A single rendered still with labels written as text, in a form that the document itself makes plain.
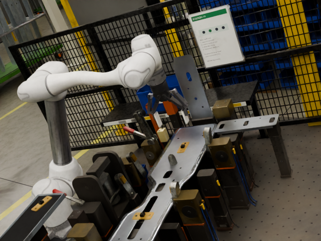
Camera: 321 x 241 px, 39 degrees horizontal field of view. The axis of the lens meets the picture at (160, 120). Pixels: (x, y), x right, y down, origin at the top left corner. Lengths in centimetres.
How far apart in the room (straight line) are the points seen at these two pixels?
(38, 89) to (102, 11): 232
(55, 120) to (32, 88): 30
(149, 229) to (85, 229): 23
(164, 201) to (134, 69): 52
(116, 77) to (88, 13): 274
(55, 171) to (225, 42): 111
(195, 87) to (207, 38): 31
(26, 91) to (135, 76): 62
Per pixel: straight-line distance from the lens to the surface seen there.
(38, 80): 212
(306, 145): 242
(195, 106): 229
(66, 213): 243
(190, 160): 198
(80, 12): 459
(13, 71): 921
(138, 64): 173
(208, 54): 245
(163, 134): 218
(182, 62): 220
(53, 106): 232
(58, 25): 862
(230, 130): 210
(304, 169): 225
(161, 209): 176
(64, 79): 206
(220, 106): 221
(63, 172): 248
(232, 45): 240
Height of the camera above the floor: 197
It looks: 23 degrees down
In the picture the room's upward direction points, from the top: 22 degrees counter-clockwise
